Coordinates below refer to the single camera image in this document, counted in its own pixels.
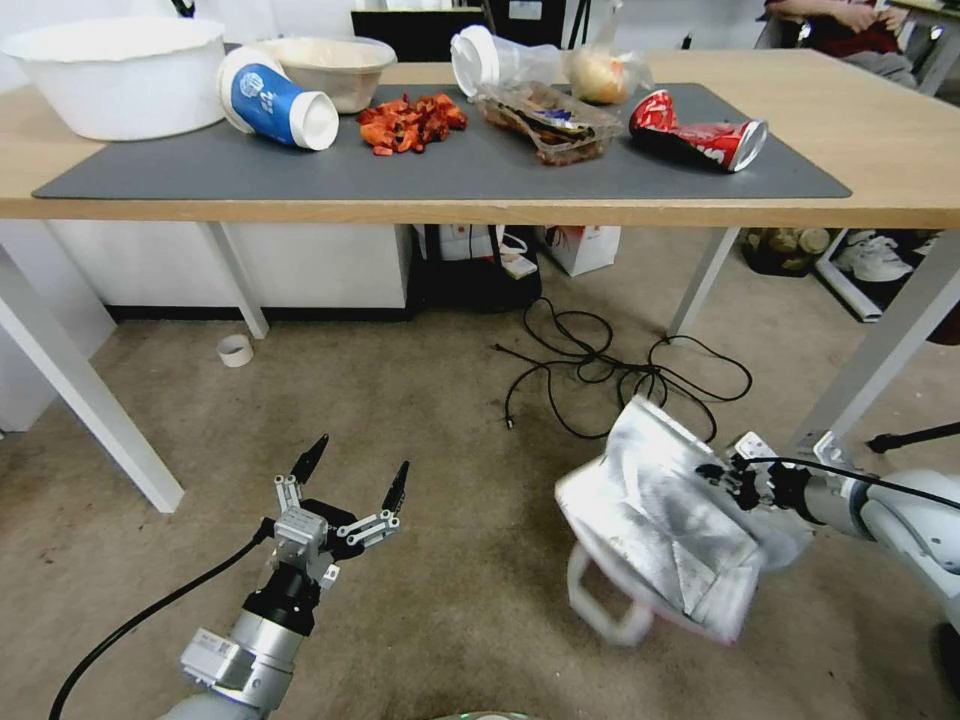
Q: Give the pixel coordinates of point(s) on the beige bowl with clear lid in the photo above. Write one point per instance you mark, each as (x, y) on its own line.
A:
(337, 71)

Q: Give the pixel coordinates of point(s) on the blue and white paper cup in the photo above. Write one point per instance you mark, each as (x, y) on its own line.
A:
(274, 101)

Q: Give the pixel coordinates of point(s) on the clear plastic cup white lid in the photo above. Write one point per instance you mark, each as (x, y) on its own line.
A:
(487, 60)

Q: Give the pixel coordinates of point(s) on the clear bag with food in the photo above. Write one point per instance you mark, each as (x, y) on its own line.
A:
(600, 79)

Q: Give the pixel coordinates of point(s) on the wooden table with white legs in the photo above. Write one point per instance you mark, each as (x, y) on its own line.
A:
(862, 127)

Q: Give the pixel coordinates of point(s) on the crushed red soda can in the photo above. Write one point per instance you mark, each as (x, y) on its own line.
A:
(697, 139)

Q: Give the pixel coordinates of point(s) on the black box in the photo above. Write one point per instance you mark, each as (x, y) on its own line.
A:
(465, 285)

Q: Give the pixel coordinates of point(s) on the white sneakers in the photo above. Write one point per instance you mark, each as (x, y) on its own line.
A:
(874, 259)

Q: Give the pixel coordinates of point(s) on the clear plastic tray with scraps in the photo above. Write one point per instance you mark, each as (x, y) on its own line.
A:
(551, 124)

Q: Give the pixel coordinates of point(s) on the person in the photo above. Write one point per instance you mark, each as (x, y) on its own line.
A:
(832, 34)

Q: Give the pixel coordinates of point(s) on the large white bowl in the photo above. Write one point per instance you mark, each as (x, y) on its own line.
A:
(120, 75)

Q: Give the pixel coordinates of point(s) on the white cabinet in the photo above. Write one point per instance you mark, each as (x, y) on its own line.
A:
(225, 262)

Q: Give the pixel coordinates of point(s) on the black tripod leg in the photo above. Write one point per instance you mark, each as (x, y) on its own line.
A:
(911, 437)

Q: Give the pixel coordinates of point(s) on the white power strip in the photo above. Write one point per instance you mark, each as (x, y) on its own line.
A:
(519, 259)

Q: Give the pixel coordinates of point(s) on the black chair back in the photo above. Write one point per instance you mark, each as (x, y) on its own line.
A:
(416, 34)

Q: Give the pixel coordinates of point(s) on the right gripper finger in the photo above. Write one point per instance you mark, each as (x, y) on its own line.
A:
(716, 472)
(739, 495)

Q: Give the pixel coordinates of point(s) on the pile of red pepper pieces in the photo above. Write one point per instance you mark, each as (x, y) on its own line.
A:
(412, 124)

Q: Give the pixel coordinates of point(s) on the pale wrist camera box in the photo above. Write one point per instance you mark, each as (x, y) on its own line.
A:
(301, 531)
(754, 448)

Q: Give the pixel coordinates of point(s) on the silver insulated food delivery bag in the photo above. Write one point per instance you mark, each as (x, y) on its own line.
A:
(652, 517)

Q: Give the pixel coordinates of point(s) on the white and red carton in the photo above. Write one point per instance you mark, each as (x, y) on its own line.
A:
(585, 247)

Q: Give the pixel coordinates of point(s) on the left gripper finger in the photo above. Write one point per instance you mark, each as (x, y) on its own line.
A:
(394, 491)
(289, 491)

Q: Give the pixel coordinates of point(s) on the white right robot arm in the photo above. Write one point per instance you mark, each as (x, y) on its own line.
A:
(892, 510)

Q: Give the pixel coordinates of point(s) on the dark basket with items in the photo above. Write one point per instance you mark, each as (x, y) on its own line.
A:
(784, 251)

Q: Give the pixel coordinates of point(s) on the white tape roll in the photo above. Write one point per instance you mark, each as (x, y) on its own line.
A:
(234, 351)

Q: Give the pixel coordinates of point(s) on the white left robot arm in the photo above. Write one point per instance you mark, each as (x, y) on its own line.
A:
(247, 660)

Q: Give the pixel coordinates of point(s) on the white robot front shell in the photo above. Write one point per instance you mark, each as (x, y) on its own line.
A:
(491, 715)

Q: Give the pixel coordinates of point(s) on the grey table mat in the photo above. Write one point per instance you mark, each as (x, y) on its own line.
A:
(225, 169)

